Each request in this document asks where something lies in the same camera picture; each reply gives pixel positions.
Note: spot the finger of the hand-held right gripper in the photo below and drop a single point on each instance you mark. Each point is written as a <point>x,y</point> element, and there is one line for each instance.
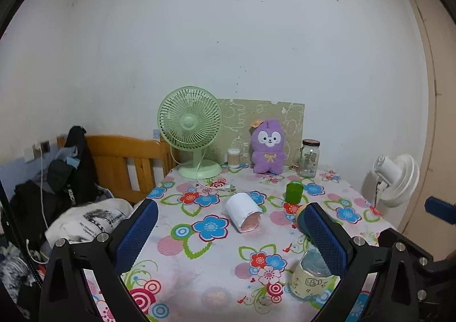
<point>441,210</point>
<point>420,249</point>

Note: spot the dark clothes pile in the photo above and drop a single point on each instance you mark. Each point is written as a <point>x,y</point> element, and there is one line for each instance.
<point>17,265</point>

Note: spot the white printed shirt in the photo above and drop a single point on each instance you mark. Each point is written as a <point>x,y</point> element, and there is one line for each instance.
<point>96,217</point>

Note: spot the small blue card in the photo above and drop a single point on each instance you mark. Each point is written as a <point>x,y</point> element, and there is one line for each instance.
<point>155,134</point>

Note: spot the cotton swab container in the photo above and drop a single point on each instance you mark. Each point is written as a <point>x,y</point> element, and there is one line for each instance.
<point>234,158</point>

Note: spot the purple plush toy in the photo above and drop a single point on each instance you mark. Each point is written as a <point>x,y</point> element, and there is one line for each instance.
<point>268,158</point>

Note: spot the small yellow and blue object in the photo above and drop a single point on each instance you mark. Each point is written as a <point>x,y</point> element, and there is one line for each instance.
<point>300,217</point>

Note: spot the white desk fan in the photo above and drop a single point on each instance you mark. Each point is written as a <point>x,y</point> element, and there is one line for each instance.
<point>402,179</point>

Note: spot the green plastic cup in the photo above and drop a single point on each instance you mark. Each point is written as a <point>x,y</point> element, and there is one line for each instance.
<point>294,193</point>

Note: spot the floral tablecloth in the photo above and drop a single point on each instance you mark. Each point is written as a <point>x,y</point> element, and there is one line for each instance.
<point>213,261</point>

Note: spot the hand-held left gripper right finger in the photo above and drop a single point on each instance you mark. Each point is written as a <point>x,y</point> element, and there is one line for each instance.
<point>326,236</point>

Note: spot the wooden bed headboard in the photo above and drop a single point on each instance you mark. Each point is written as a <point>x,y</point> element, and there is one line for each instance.
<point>117,151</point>

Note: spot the black jacket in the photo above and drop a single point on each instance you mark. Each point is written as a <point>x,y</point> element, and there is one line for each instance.
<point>76,165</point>

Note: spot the wall power outlet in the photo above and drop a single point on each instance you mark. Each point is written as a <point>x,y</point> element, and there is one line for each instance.
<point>42,149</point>

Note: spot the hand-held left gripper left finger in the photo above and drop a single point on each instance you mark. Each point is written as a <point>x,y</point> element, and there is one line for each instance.
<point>137,233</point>

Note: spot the glass jar with lid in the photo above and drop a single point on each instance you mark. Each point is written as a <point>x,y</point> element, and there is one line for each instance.
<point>309,161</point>

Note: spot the beige door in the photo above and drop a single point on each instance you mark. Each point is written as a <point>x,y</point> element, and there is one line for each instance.
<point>441,94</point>

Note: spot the white cup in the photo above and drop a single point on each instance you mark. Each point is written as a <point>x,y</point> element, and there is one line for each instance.
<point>240,209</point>

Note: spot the green desk fan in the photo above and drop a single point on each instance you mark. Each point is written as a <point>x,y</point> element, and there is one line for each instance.
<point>190,122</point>

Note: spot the green patterned board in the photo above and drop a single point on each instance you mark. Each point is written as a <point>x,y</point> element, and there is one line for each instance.
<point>242,115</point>

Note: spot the clear cup with cartoon print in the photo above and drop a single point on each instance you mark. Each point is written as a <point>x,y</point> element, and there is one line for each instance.
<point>307,282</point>

